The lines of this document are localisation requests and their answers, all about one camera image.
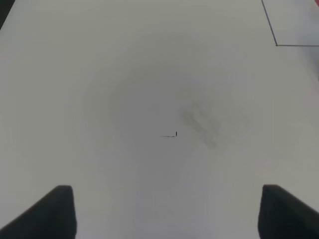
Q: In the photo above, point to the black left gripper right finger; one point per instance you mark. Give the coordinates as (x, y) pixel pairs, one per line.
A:
(284, 216)

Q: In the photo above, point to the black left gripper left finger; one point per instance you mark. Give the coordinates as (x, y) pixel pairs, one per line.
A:
(52, 217)

